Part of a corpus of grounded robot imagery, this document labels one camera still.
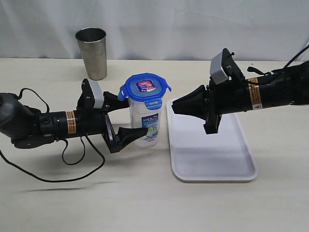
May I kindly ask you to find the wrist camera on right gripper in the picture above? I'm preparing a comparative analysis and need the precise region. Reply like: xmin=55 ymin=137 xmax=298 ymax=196
xmin=210 ymin=51 xmax=229 ymax=85

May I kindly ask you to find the clear tall plastic container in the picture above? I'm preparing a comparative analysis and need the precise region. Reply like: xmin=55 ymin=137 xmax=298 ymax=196
xmin=128 ymin=98 xmax=162 ymax=148

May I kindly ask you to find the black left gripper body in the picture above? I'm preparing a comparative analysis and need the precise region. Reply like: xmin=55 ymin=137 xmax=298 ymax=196
xmin=76 ymin=78 xmax=120 ymax=153

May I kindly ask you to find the blue plastic lid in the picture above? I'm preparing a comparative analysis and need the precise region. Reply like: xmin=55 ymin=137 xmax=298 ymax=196
xmin=118 ymin=72 xmax=172 ymax=110

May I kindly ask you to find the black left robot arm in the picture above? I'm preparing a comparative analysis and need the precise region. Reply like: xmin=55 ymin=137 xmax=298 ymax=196
xmin=0 ymin=79 xmax=147 ymax=153

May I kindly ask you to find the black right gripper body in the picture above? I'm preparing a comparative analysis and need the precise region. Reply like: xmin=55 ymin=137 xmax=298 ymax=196
xmin=204 ymin=48 xmax=251 ymax=134

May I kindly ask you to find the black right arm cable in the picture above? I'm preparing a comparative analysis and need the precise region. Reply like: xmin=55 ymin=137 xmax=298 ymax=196
xmin=246 ymin=43 xmax=309 ymax=85

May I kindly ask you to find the stainless steel tumbler cup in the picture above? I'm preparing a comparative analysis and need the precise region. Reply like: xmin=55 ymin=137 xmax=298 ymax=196
xmin=75 ymin=27 xmax=107 ymax=81

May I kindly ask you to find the white rectangular plastic tray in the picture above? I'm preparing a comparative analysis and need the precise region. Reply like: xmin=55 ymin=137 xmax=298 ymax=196
xmin=166 ymin=99 xmax=258 ymax=183

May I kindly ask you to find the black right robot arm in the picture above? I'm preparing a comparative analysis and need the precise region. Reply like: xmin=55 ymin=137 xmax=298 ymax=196
xmin=171 ymin=48 xmax=309 ymax=134

